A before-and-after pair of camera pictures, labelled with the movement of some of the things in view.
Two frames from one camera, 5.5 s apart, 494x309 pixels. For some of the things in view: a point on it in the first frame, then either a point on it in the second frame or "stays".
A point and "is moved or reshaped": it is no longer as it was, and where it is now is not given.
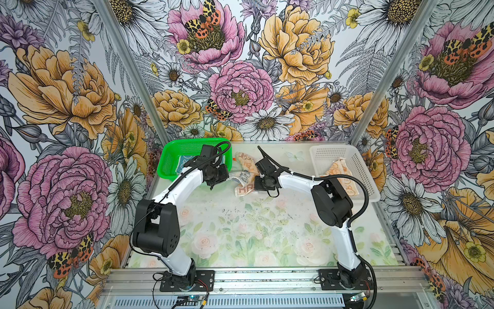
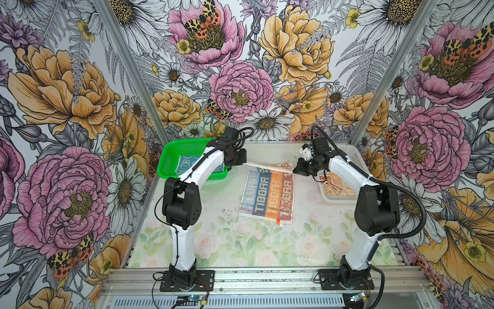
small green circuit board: x=361 y=297 stays
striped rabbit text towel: x=246 y=174 is moved or reshaped
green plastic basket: x=172 y=149 stays
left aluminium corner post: x=137 y=68 stays
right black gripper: x=258 y=185 to x=300 y=168
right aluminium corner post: x=393 y=73 stays
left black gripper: x=224 y=175 to x=241 y=159
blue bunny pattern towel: x=182 y=159 stays
